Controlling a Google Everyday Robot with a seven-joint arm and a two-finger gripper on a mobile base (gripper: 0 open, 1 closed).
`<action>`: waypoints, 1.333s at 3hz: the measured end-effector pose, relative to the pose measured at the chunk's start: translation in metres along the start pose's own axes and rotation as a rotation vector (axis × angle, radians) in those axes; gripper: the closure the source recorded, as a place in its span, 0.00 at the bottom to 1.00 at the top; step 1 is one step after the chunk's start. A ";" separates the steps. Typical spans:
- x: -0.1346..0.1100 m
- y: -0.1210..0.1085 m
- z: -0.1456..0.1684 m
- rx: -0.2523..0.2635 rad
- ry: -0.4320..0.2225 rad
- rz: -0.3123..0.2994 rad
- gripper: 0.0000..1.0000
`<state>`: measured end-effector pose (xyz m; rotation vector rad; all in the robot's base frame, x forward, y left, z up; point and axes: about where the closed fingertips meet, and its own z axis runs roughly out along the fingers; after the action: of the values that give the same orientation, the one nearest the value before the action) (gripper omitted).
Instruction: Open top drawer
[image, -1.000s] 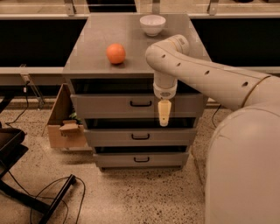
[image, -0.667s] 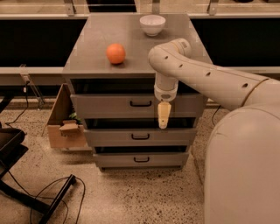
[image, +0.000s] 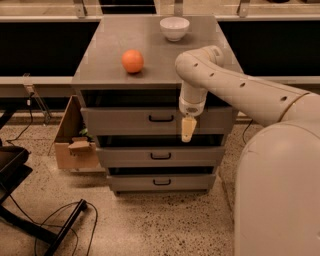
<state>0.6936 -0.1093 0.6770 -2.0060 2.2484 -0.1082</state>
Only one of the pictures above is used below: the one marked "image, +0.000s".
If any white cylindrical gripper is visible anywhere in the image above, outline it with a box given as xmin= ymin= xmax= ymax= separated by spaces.
xmin=179 ymin=97 xmax=205 ymax=143

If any grey top drawer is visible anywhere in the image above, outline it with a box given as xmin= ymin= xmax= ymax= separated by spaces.
xmin=81 ymin=107 xmax=236 ymax=135

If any grey drawer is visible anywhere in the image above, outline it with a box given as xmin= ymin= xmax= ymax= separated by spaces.
xmin=107 ymin=174 xmax=216 ymax=192
xmin=81 ymin=107 xmax=236 ymax=135
xmin=96 ymin=147 xmax=225 ymax=168

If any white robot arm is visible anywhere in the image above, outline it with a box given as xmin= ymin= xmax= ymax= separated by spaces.
xmin=175 ymin=46 xmax=320 ymax=256

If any grey middle drawer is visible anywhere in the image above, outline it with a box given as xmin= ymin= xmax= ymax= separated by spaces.
xmin=96 ymin=147 xmax=225 ymax=168

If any grey drawer cabinet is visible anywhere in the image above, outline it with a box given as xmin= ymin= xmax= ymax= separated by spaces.
xmin=71 ymin=14 xmax=250 ymax=196

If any grey bottom drawer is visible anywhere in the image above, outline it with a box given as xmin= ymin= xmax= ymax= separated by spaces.
xmin=107 ymin=174 xmax=216 ymax=192

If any orange fruit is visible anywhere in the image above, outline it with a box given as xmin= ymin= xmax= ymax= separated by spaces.
xmin=121 ymin=49 xmax=144 ymax=73

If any white bowl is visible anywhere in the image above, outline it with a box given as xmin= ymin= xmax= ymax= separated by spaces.
xmin=160 ymin=17 xmax=190 ymax=42

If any cardboard box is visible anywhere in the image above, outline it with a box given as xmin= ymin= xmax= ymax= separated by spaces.
xmin=54 ymin=95 xmax=99 ymax=170

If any black chair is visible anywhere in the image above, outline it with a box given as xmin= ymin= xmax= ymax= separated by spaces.
xmin=0 ymin=112 xmax=96 ymax=256

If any black adapter cable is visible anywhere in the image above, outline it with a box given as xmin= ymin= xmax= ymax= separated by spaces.
xmin=241 ymin=119 xmax=254 ymax=146

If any black floor cable left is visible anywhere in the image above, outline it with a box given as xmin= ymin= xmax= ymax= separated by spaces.
xmin=6 ymin=194 xmax=99 ymax=256

